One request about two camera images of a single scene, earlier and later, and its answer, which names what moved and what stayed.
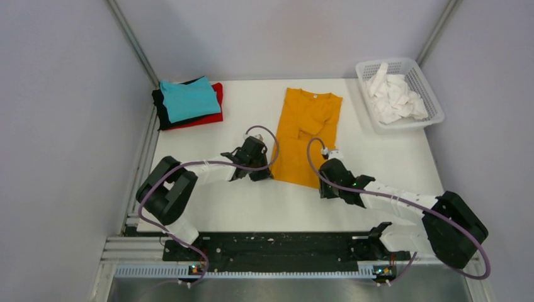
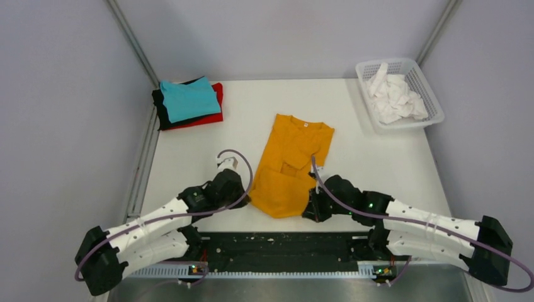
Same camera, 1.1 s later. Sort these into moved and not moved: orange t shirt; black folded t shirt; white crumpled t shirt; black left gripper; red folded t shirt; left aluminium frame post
Moved: orange t shirt; black left gripper
Not moved: black folded t shirt; red folded t shirt; white crumpled t shirt; left aluminium frame post
